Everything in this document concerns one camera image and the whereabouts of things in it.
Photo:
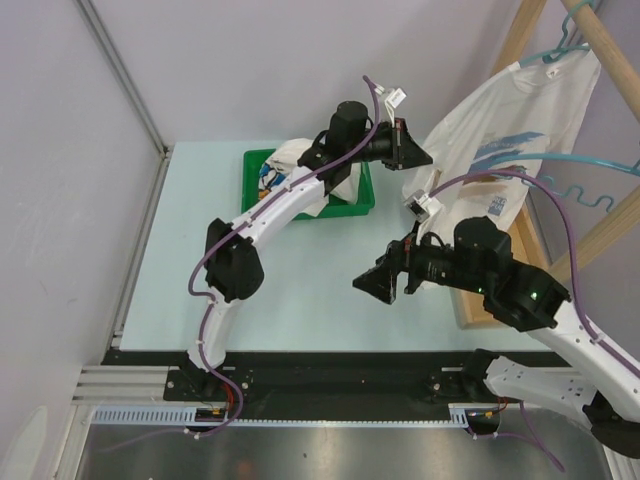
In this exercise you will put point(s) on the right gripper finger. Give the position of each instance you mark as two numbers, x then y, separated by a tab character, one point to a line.
380	282
397	256

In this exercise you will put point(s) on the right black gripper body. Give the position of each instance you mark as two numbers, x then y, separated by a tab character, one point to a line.
429	263

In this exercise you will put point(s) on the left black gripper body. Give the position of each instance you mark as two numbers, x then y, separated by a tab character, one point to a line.
386	146

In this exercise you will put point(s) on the white brush-stroke print t-shirt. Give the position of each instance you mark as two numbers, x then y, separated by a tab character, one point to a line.
522	110

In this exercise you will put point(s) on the teal hanger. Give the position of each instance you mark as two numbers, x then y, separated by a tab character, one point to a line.
564	47

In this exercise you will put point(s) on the light blue hanger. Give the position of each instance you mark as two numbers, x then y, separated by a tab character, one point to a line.
582	179

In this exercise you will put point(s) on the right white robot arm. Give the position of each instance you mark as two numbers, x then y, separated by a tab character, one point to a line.
603	396

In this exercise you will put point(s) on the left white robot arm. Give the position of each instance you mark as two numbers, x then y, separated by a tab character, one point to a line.
232	264

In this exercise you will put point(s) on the green plastic tray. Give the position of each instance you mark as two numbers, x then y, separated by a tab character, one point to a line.
261	175

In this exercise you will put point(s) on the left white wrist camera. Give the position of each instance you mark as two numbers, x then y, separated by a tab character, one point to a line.
390	98

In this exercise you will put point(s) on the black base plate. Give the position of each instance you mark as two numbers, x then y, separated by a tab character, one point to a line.
306	388

